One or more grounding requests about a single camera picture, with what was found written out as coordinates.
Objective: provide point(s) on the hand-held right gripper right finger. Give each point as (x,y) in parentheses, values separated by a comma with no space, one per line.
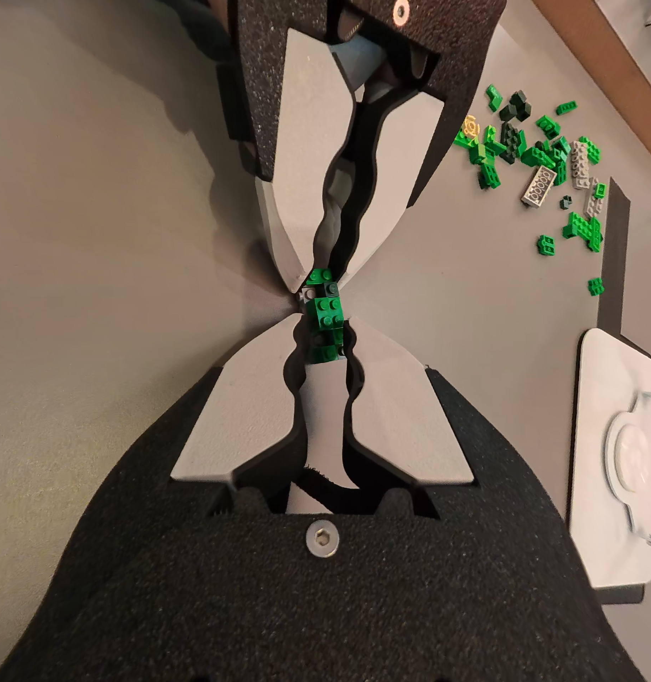
(405,421)

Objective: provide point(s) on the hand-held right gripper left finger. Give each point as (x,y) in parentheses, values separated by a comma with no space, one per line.
(245,415)

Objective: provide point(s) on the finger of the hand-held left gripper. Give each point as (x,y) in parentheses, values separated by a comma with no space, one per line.
(405,154)
(304,133)

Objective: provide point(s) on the long green brick assembly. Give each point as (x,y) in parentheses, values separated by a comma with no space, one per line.
(325,311)

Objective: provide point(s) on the grey desk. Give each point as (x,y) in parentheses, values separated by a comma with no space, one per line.
(91,266)

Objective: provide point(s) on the pile of loose toy bricks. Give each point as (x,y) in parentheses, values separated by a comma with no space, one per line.
(488,153)

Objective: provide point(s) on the wood-edged grey table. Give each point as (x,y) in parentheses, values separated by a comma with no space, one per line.
(597,48)

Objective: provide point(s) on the white book stand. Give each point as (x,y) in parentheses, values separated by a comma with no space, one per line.
(597,426)

